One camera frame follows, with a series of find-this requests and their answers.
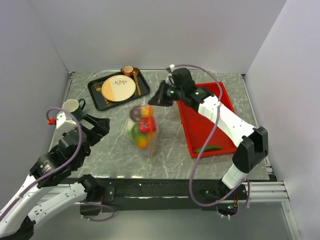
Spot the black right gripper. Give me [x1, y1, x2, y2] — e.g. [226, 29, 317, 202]
[149, 80, 185, 107]

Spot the small yellow orange fruit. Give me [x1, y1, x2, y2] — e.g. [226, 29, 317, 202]
[140, 105, 154, 119]

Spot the dark red apple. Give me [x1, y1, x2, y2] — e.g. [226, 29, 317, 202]
[129, 105, 142, 123]

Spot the clear zip top bag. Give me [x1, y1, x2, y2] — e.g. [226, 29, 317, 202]
[126, 105, 159, 157]

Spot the red bell pepper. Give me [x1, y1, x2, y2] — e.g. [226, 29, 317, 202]
[139, 117, 157, 135]

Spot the green orange mango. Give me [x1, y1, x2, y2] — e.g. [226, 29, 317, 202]
[131, 123, 149, 149]

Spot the white cauliflower with leaves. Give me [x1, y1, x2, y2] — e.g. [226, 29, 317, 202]
[126, 119, 135, 134]

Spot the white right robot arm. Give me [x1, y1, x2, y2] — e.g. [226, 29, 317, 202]
[148, 64, 269, 199]

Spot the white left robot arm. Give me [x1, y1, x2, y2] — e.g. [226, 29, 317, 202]
[0, 114, 110, 240]

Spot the dark green mug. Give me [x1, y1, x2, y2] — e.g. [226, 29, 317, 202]
[62, 98, 86, 121]

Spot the gold fork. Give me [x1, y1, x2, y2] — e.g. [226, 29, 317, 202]
[93, 81, 111, 107]

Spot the gold spoon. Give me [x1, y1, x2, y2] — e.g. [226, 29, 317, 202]
[133, 68, 141, 96]

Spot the red plastic bin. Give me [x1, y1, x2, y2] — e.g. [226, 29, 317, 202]
[176, 81, 238, 160]

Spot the small orange cup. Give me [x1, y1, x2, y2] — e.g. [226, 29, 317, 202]
[120, 65, 134, 77]

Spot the cream floral plate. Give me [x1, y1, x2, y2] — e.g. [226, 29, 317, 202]
[101, 75, 136, 102]

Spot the green chili pepper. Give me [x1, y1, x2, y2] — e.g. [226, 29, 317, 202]
[194, 145, 223, 154]

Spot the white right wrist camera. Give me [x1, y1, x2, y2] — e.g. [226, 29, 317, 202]
[166, 64, 176, 75]

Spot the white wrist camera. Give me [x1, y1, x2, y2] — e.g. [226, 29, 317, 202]
[47, 111, 77, 133]
[166, 64, 176, 75]

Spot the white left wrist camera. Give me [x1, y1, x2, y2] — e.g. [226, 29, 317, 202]
[47, 111, 77, 133]

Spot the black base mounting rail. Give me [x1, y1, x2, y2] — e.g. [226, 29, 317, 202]
[69, 176, 250, 215]

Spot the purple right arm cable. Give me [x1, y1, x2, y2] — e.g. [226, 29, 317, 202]
[174, 64, 251, 218]

